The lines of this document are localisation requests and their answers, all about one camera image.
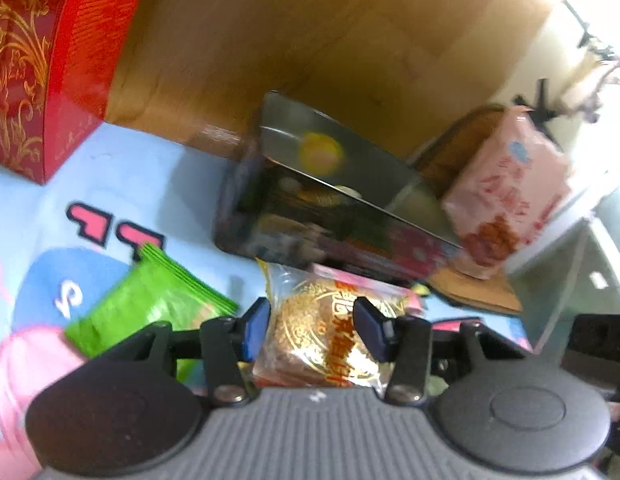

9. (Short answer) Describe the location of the glass cabinet door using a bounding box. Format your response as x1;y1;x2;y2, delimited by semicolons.
507;188;620;362

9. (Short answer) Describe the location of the red gift box gold pattern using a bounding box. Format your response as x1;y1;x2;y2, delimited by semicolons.
0;0;141;184

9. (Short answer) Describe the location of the green snack packet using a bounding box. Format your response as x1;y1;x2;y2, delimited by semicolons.
65;243;238;358

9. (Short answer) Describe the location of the pink fried dough snack bag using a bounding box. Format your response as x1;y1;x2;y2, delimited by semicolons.
469;106;571;264

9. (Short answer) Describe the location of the wooden headboard panel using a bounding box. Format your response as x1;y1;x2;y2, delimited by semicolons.
106;0;549;157

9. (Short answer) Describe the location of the sesame snack clear yellow packet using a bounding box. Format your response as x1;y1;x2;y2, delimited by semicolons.
252;261;424;392

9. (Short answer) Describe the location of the black sheep wool box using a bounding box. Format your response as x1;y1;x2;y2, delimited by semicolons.
213;92;462;283

